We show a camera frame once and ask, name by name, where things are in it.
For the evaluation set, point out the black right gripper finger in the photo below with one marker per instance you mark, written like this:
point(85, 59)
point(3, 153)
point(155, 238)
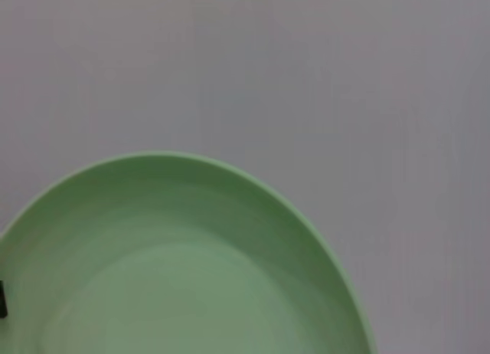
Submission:
point(2, 300)

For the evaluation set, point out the green plate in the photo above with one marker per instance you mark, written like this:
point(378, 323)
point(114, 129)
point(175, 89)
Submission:
point(183, 273)

